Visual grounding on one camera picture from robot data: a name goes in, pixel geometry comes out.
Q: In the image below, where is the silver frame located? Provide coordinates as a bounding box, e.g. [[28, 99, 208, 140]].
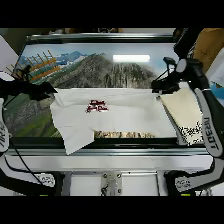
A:
[[0, 32, 224, 197]]

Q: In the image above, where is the cream garment with black print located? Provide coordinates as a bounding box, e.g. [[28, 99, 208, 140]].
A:
[[159, 87, 205, 146]]

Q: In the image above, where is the white T-shirt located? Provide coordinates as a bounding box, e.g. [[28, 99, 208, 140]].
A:
[[49, 87, 178, 156]]

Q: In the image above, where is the white garment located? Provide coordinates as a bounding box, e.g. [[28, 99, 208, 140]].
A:
[[204, 47, 224, 88]]

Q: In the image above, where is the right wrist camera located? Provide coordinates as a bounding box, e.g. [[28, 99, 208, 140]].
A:
[[161, 56, 178, 82]]

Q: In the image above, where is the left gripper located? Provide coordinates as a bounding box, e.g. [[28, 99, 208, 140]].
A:
[[25, 81, 59, 102]]

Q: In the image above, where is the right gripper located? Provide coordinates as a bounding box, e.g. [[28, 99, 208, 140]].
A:
[[150, 78, 182, 95]]

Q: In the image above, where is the black cable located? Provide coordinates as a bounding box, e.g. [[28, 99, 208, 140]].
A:
[[9, 139, 46, 184]]

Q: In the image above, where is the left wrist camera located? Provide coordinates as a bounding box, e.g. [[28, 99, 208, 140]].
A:
[[14, 64, 33, 83]]

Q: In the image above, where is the brown cardboard box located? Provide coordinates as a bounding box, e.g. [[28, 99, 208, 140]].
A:
[[192, 28, 224, 81]]

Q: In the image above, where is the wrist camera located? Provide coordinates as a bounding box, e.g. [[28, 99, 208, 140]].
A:
[[161, 56, 178, 82], [14, 64, 33, 83]]

